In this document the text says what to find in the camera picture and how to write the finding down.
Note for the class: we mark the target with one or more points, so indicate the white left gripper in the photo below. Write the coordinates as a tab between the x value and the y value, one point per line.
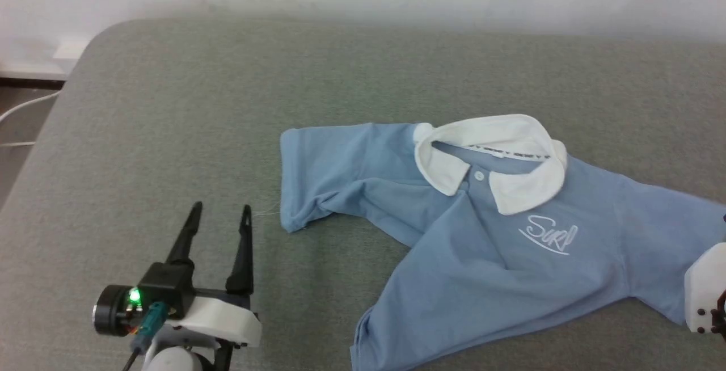
224	317

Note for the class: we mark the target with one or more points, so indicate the white wall box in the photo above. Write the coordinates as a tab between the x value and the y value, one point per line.
71	50

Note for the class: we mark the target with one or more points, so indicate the light blue polo shirt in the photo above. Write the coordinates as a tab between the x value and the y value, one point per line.
510	257

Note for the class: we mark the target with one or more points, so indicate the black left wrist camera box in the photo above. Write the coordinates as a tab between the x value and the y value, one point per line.
167	286

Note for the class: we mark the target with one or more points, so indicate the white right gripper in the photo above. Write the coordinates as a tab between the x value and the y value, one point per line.
703	291

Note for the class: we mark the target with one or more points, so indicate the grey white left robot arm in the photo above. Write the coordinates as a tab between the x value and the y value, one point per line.
181	354

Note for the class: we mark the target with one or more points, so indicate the black left round wrist motor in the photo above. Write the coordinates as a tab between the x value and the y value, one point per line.
113	311

